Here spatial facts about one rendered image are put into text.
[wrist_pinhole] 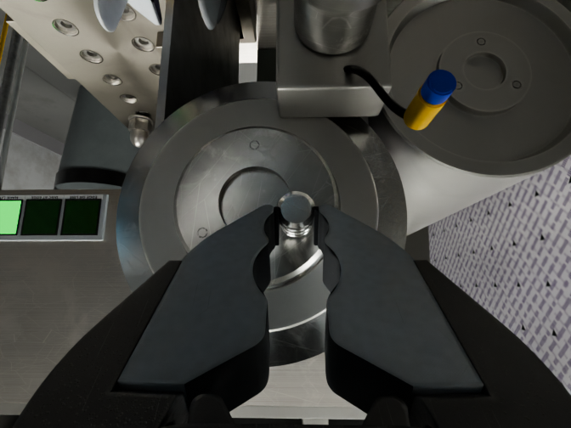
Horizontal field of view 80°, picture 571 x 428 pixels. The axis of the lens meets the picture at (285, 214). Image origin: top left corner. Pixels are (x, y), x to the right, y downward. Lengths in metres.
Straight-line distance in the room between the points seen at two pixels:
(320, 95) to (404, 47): 0.08
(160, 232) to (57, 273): 0.44
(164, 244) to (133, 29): 0.29
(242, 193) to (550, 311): 0.20
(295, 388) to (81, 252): 0.36
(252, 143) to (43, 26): 0.33
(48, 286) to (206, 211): 0.47
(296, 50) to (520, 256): 0.21
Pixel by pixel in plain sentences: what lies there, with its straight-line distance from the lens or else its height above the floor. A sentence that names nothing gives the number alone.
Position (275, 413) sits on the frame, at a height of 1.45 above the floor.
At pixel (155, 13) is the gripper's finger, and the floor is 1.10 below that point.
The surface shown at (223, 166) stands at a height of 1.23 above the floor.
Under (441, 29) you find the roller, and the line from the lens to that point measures 0.24.
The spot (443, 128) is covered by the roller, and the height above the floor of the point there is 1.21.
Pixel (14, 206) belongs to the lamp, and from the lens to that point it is 0.66.
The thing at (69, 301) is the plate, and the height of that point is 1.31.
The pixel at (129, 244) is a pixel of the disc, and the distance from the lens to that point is 0.19.
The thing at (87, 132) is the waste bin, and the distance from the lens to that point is 2.44.
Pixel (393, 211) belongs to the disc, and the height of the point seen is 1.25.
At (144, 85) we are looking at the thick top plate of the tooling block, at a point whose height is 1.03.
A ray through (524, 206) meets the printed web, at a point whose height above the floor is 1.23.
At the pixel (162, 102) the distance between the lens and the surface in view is 0.22.
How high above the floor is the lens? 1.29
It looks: 12 degrees down
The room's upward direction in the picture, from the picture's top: 180 degrees counter-clockwise
